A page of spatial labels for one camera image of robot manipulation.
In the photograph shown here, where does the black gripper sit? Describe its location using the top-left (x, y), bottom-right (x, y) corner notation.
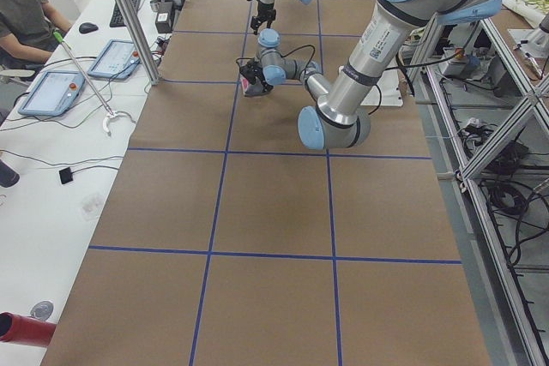
top-left (239, 62), bottom-right (268, 84)
top-left (250, 2), bottom-right (276, 35)

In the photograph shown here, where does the pink towel with grey back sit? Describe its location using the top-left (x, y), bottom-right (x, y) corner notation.
top-left (239, 78), bottom-right (272, 97)

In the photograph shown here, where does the black power adapter box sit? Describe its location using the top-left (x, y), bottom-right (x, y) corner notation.
top-left (155, 1), bottom-right (174, 34)

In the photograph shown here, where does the far teach pendant tablet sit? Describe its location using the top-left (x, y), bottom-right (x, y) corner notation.
top-left (87, 39), bottom-right (140, 81)

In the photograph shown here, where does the teach pendant tablet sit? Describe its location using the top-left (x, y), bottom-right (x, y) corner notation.
top-left (18, 70), bottom-right (85, 117)
top-left (87, 39), bottom-right (140, 81)

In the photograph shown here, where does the black keyboard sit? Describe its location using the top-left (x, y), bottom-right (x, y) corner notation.
top-left (109, 0), bottom-right (144, 27)

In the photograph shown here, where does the reacher grabber stick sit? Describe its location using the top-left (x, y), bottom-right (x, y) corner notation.
top-left (53, 31), bottom-right (136, 136)

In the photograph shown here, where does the black computer mouse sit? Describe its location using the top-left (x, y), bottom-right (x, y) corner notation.
top-left (78, 22), bottom-right (99, 34)

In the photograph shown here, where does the near teach pendant tablet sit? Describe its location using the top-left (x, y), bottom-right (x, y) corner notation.
top-left (18, 70), bottom-right (85, 117)

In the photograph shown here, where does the small black square pad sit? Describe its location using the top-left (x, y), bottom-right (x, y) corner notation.
top-left (58, 166), bottom-right (74, 185)

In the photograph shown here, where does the seated person in grey shirt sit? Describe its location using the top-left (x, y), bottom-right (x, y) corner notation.
top-left (1, 0), bottom-right (72, 69)

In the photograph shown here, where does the round metal desk grommet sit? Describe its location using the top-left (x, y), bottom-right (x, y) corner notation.
top-left (29, 300), bottom-right (54, 321)

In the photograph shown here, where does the red cylinder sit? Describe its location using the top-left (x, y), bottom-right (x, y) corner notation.
top-left (1, 312), bottom-right (57, 348)

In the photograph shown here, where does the aluminium frame post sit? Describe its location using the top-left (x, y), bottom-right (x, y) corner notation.
top-left (115, 0), bottom-right (160, 86)

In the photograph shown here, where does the aluminium frame rack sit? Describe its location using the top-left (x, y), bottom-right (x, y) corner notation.
top-left (417, 11), bottom-right (548, 365)

